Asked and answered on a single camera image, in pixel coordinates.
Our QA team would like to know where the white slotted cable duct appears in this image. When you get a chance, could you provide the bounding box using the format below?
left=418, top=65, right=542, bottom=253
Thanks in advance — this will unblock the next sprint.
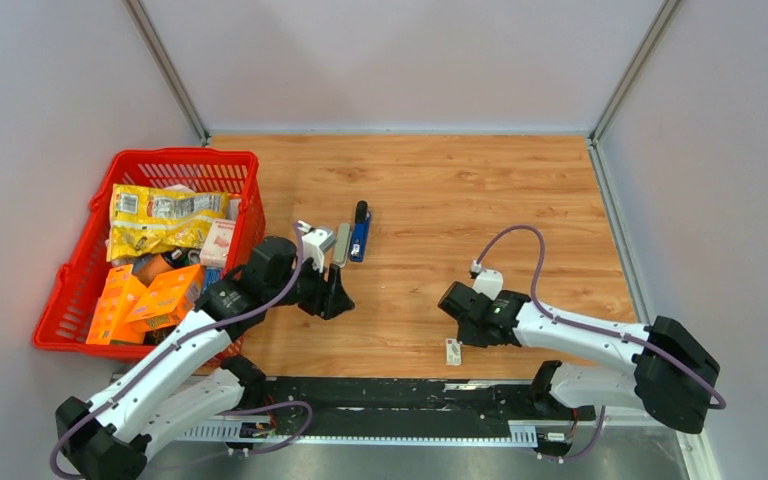
left=178, top=417, right=539, bottom=448

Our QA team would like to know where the yellow snack bag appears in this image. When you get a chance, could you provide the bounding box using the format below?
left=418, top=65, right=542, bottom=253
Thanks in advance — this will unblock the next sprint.
left=107, top=184, right=230, bottom=262

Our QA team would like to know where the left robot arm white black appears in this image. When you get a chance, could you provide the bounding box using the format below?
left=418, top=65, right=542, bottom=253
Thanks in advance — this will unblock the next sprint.
left=50, top=228, right=354, bottom=479

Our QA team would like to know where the orange box left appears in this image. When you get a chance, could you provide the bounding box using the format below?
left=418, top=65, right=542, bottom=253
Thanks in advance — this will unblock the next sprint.
left=85, top=264, right=147, bottom=345

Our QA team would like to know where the orange box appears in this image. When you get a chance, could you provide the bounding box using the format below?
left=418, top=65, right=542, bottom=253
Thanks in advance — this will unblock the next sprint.
left=85, top=264, right=147, bottom=345
left=125, top=265, right=205, bottom=333

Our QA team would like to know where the grey white stapler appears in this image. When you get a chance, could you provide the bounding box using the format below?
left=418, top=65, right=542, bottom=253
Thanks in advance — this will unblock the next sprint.
left=332, top=223, right=352, bottom=268

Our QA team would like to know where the blue black stapler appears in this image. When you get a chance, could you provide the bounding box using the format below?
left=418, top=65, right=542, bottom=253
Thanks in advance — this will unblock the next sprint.
left=349, top=200, right=372, bottom=262

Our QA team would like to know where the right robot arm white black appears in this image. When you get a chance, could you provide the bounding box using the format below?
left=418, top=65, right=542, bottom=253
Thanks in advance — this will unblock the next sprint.
left=438, top=281, right=725, bottom=434

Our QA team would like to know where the staple box with red mark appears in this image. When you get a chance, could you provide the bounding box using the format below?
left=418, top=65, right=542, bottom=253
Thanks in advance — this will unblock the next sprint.
left=444, top=338, right=462, bottom=366

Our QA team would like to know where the orange box right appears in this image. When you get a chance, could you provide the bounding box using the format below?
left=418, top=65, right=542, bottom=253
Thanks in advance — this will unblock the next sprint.
left=125, top=265, right=205, bottom=333

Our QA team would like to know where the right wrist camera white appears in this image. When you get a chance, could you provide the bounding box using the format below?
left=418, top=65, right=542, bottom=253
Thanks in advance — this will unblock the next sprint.
left=469, top=261, right=504, bottom=300

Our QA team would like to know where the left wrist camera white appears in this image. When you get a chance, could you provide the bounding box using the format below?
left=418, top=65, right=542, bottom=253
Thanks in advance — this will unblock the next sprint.
left=296, top=220, right=337, bottom=273

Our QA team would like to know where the red plastic basket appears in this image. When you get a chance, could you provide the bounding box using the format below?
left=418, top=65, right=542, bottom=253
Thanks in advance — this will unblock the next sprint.
left=31, top=148, right=265, bottom=361

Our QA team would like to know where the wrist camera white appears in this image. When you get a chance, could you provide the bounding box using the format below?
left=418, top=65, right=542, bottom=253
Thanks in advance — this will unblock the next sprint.
left=469, top=261, right=504, bottom=300
left=296, top=220, right=337, bottom=273

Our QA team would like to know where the pink white small box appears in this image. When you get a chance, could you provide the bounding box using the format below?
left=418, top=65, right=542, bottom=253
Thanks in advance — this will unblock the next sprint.
left=199, top=219, right=236, bottom=270

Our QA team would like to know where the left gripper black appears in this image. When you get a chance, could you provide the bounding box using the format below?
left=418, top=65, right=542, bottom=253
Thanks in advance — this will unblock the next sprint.
left=266, top=252, right=356, bottom=320

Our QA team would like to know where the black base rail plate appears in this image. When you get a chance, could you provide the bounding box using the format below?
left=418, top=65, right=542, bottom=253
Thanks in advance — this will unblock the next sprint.
left=200, top=375, right=597, bottom=440

